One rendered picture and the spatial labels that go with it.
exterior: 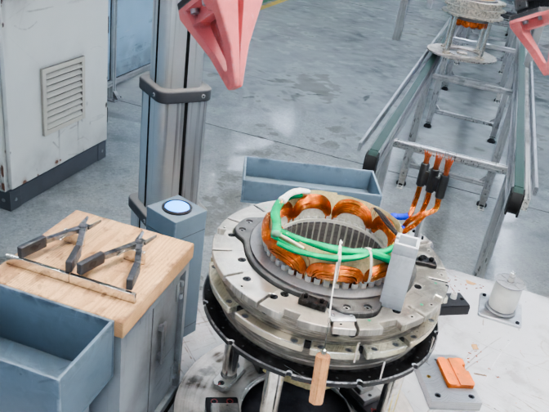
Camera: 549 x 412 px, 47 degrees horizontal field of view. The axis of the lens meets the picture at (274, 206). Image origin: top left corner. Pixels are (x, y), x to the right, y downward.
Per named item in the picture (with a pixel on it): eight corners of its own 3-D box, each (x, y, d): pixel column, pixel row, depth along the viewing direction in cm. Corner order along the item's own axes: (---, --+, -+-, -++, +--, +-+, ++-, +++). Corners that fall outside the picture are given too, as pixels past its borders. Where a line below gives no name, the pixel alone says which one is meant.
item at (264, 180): (345, 292, 135) (373, 170, 122) (352, 324, 125) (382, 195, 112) (229, 279, 133) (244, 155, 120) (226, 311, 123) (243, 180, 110)
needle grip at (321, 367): (328, 359, 72) (320, 407, 73) (332, 353, 73) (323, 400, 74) (314, 356, 72) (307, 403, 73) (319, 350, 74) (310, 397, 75)
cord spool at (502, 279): (515, 321, 132) (526, 293, 129) (484, 311, 134) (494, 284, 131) (515, 305, 138) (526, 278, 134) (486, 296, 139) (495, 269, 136)
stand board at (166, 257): (122, 339, 74) (122, 323, 72) (-17, 293, 78) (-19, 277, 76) (193, 257, 91) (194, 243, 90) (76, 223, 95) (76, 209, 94)
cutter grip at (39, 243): (21, 259, 78) (20, 248, 78) (16, 257, 79) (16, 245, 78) (47, 247, 81) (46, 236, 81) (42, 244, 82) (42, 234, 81)
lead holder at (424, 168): (443, 200, 83) (449, 177, 82) (412, 192, 84) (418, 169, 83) (446, 190, 86) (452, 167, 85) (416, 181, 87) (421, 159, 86)
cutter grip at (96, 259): (80, 275, 77) (80, 265, 76) (76, 273, 77) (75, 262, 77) (104, 262, 80) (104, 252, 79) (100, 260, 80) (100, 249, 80)
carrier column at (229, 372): (232, 385, 103) (247, 279, 93) (218, 380, 103) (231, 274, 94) (238, 375, 105) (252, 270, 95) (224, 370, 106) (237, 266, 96)
